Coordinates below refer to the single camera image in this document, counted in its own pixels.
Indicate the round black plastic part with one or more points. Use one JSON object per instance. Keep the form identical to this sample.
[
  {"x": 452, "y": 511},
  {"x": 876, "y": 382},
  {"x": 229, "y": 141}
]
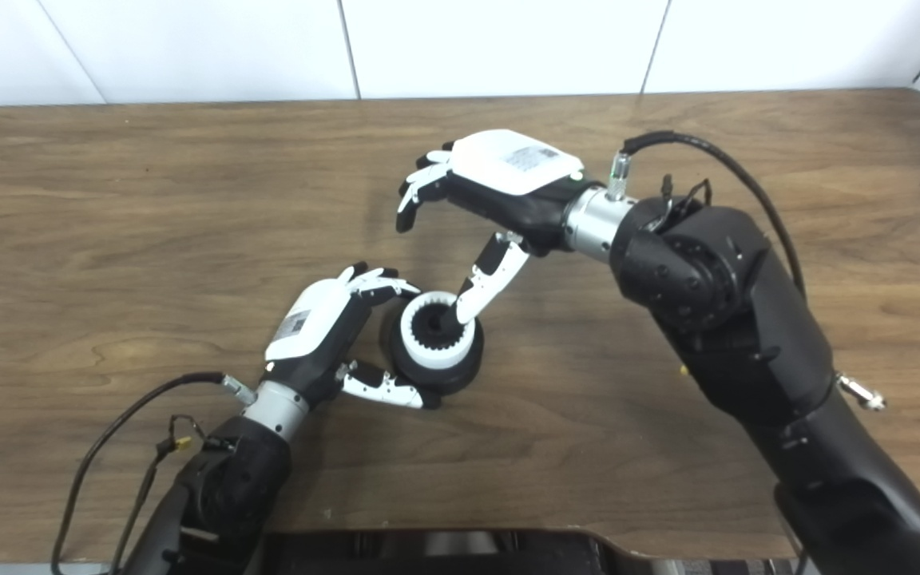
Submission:
[{"x": 448, "y": 379}]

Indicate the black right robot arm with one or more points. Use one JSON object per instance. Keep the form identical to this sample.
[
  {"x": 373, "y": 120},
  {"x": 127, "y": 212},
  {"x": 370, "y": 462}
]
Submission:
[{"x": 747, "y": 335}]

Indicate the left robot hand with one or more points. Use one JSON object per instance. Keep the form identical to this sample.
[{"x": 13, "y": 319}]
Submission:
[{"x": 312, "y": 319}]

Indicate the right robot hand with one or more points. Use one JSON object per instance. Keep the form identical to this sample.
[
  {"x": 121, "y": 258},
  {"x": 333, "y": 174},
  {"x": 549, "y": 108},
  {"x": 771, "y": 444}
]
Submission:
[{"x": 508, "y": 168}]

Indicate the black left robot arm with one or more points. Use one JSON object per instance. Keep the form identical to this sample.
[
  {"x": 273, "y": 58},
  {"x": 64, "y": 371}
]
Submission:
[{"x": 228, "y": 487}]

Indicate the black robot torso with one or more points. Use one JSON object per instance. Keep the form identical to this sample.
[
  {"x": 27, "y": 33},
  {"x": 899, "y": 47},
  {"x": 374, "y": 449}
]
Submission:
[{"x": 468, "y": 553}]

